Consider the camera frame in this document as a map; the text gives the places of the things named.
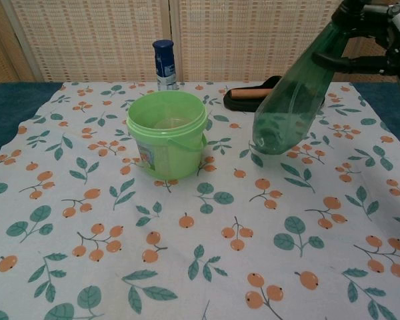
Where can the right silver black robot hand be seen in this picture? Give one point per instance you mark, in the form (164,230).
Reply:
(366,64)

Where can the green transparent spray bottle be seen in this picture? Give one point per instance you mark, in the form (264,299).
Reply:
(296,100)

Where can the brown wooden cylinder stick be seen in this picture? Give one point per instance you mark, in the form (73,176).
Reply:
(250,93)

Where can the black rubber slipper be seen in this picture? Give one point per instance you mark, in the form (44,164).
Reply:
(243,105)

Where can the blue capped aerosol can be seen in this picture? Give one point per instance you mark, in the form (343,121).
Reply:
(163,55)

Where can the light green plastic bucket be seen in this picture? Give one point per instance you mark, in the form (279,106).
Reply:
(173,150)

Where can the white floral fruit tablecloth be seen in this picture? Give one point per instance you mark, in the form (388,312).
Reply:
(173,240)

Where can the dark blue table cover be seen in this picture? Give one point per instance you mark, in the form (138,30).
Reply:
(6,106)

